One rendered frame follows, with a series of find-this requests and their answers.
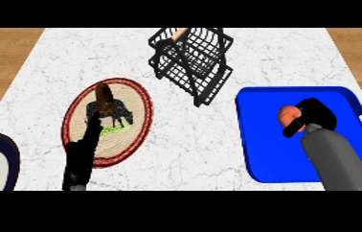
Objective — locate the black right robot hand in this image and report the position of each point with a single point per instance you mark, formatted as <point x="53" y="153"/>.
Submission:
<point x="319" y="112"/>

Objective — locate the brown oblong vegetable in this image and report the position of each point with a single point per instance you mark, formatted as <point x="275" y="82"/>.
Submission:
<point x="103" y="97"/>

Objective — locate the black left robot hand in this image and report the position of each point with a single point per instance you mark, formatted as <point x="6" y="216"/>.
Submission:
<point x="80" y="159"/>

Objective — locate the orange squash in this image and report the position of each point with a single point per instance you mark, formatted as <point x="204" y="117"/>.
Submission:
<point x="288" y="116"/>

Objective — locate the blue tray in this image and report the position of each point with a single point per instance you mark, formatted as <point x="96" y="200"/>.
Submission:
<point x="263" y="130"/>

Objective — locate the white plate with dark rim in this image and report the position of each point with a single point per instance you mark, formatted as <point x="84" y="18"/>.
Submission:
<point x="6" y="164"/>

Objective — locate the oval placemat with cow picture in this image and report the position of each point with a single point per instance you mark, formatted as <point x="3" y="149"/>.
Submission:
<point x="117" y="120"/>

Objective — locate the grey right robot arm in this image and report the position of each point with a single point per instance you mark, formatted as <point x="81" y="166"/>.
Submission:
<point x="332" y="160"/>

